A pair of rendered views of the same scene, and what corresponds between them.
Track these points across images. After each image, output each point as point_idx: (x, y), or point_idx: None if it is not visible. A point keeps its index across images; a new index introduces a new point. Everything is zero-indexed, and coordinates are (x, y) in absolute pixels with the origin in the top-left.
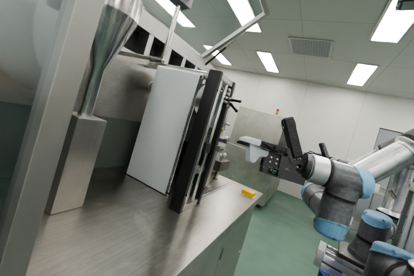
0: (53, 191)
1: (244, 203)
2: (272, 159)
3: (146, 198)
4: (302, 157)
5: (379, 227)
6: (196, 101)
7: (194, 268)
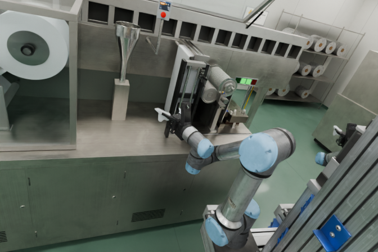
0: (112, 111)
1: None
2: (172, 122)
3: (158, 125)
4: (184, 126)
5: None
6: None
7: (159, 163)
